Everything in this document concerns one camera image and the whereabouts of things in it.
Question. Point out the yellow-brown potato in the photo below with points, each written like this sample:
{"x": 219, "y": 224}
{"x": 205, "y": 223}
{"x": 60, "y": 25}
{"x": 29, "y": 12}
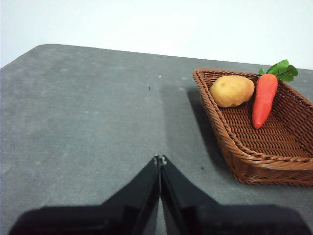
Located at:
{"x": 231, "y": 91}

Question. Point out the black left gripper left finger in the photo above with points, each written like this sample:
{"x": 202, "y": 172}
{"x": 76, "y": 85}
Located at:
{"x": 122, "y": 215}

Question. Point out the brown wicker basket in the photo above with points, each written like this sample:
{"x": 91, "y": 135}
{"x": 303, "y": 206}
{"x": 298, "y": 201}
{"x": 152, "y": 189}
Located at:
{"x": 269, "y": 147}

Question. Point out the orange carrot with green leaves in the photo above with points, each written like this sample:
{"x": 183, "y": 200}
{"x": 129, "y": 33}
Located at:
{"x": 265, "y": 98}

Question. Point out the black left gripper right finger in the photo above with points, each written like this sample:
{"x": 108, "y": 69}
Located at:
{"x": 200, "y": 218}

